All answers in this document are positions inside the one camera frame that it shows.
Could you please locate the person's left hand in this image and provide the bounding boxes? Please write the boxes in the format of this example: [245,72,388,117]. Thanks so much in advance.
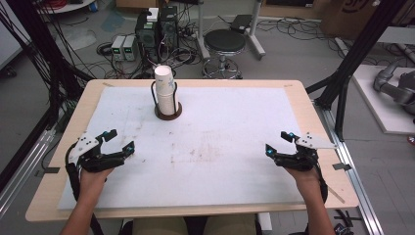
[79,166,115,199]

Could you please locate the white stand frame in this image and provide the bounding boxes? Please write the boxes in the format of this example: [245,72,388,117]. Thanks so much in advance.
[195,0,267,62]

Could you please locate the black metal frame post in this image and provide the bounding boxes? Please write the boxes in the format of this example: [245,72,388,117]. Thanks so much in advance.
[4,0,86,128]
[305,0,409,142]

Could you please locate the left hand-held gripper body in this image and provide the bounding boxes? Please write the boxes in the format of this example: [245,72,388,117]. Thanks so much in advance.
[67,131,127,173]

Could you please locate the grey bench power supply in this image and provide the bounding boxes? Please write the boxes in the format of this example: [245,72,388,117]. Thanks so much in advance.
[122,34,138,63]
[110,35,127,63]

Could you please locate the white paper cup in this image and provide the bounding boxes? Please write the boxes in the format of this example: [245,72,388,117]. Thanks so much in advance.
[154,65,175,97]

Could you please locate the black computer tower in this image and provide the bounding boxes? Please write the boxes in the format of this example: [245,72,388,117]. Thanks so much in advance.
[134,10,161,64]
[159,5,180,51]

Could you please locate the person's legs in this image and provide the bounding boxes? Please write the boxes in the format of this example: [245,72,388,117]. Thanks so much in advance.
[131,215,259,235]

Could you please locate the white small box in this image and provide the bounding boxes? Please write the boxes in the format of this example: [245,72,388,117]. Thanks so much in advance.
[146,7,161,24]

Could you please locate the aluminium rail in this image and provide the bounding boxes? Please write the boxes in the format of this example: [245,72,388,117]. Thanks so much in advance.
[0,127,57,218]
[313,100,386,235]

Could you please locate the left hand-held gripper cable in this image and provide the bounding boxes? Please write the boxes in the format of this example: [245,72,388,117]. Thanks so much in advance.
[65,142,106,235]

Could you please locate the hand-held gripper cable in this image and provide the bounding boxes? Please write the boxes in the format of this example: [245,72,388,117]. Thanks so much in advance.
[313,164,329,204]
[65,142,106,235]

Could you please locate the white floor board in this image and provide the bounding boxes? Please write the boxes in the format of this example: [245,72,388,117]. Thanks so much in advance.
[351,64,415,136]

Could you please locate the black flat device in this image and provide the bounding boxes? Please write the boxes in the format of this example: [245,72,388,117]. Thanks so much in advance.
[229,14,254,34]

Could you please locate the thin wooden stick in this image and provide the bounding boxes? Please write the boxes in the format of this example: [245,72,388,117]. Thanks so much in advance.
[326,184,346,205]

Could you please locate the white table mat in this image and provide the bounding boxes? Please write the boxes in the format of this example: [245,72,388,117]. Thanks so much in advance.
[57,85,306,211]

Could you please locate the black round stool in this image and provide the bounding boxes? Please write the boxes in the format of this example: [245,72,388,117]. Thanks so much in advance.
[202,28,248,80]

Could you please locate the person's right hand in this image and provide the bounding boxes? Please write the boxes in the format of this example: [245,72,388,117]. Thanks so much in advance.
[283,166,323,198]

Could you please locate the right hand-held gripper cable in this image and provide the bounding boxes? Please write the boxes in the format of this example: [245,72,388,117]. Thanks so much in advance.
[313,164,329,204]

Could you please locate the cardboard box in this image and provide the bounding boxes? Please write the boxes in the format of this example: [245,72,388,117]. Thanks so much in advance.
[320,0,381,41]

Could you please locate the black wire cup holder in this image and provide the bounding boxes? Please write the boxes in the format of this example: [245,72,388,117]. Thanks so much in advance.
[150,80,183,121]

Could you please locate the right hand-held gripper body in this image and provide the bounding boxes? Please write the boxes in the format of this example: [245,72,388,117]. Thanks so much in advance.
[274,131,338,172]

